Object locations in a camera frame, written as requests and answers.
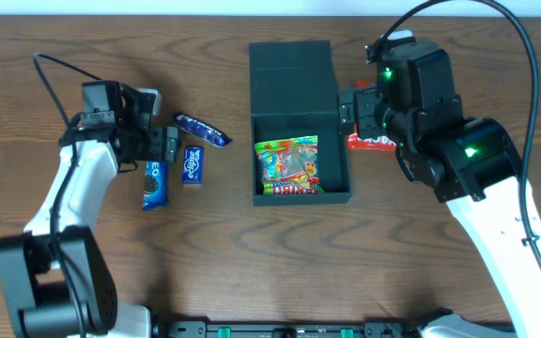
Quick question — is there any red Hacks candy bag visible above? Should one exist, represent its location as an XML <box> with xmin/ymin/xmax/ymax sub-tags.
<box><xmin>348</xmin><ymin>81</ymin><xmax>396</xmax><ymax>150</ymax></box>

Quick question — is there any blue Oreo cookie pack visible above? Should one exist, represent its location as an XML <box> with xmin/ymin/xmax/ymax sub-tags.
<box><xmin>142</xmin><ymin>161</ymin><xmax>167</xmax><ymax>210</ymax></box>

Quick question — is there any dark blue snack wrapper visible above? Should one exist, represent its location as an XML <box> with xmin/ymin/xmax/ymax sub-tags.
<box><xmin>172</xmin><ymin>113</ymin><xmax>232</xmax><ymax>147</ymax></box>

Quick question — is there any Haribo sour worms bag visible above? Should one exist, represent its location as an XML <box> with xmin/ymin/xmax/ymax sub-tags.
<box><xmin>255</xmin><ymin>135</ymin><xmax>325</xmax><ymax>195</ymax></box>

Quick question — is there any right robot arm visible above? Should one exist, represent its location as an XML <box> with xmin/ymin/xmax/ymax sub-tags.
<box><xmin>338</xmin><ymin>38</ymin><xmax>541</xmax><ymax>337</ymax></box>

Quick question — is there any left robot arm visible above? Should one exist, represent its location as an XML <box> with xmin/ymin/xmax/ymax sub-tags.
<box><xmin>0</xmin><ymin>80</ymin><xmax>178</xmax><ymax>337</ymax></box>

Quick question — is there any blue Eclipse mints tin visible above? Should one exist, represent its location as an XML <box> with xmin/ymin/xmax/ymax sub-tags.
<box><xmin>182</xmin><ymin>146</ymin><xmax>204</xmax><ymax>185</ymax></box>

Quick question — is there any black open gift box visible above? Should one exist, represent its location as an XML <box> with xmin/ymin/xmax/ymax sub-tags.
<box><xmin>249</xmin><ymin>40</ymin><xmax>352</xmax><ymax>207</ymax></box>

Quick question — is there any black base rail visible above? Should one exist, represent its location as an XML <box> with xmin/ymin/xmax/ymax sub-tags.
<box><xmin>151</xmin><ymin>316</ymin><xmax>516</xmax><ymax>338</ymax></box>

